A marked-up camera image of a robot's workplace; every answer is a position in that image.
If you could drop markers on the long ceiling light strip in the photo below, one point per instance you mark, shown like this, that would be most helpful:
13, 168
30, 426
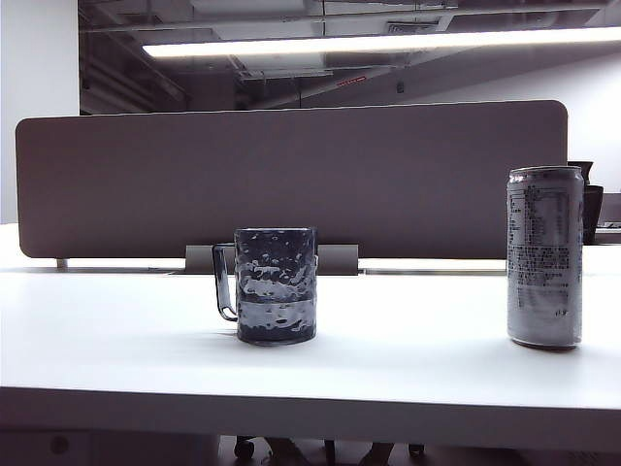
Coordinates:
339, 43

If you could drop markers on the grey divider support leg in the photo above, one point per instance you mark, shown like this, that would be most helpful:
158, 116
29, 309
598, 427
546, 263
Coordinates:
61, 263

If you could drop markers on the black jug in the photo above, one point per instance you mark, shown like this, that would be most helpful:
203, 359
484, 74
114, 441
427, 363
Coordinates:
584, 172

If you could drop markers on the black cup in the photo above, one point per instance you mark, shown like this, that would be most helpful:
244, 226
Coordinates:
593, 213

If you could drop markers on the black office chair base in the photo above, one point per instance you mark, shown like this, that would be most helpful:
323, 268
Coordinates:
291, 454
383, 456

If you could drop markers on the silver printed metal can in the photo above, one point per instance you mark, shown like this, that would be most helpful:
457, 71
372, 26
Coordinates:
543, 272

